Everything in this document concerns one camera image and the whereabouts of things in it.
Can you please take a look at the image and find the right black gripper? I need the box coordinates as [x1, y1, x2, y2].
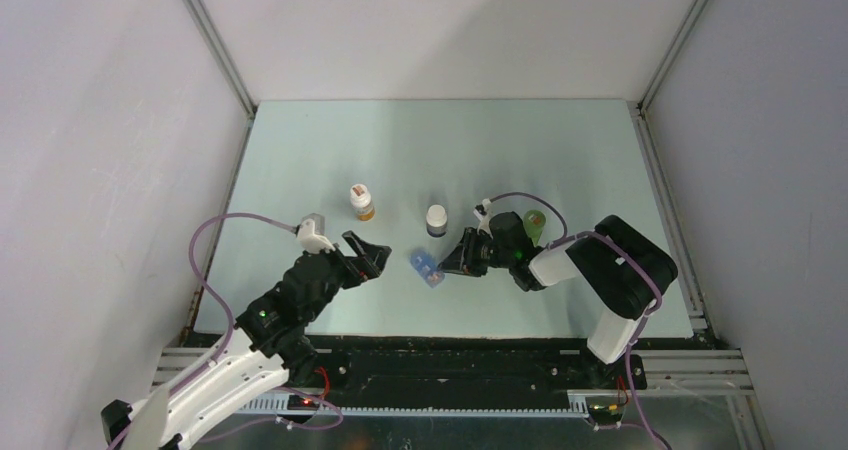
[437, 227, 513, 277]

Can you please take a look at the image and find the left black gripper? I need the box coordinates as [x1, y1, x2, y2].
[304, 230, 390, 322]

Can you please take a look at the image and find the blue pill organizer box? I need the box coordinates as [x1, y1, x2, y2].
[409, 249, 445, 288]

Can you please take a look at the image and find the white pill bottle blue label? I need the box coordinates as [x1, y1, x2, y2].
[425, 204, 448, 238]

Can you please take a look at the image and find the white bottle orange label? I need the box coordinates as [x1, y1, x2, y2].
[350, 183, 375, 221]

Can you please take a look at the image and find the green pill bottle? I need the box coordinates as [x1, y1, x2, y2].
[523, 209, 547, 246]

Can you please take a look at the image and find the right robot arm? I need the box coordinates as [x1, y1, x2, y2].
[438, 212, 678, 388]

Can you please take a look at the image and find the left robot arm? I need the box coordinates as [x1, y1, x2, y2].
[101, 231, 392, 449]

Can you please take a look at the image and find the left control board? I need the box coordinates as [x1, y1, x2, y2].
[286, 394, 323, 411]

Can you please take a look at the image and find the control board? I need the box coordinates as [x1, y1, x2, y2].
[286, 394, 323, 411]
[588, 403, 626, 415]

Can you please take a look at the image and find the right control board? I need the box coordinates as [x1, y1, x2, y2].
[588, 403, 626, 415]

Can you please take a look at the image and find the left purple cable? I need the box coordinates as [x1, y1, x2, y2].
[105, 213, 346, 450]

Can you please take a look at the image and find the left aluminium frame post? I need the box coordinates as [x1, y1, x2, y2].
[182, 0, 258, 119]

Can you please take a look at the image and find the aluminium frame post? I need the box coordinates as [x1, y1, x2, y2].
[182, 0, 258, 119]
[636, 0, 711, 117]

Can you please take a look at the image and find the right aluminium frame post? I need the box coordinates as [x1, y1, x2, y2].
[636, 0, 711, 117]

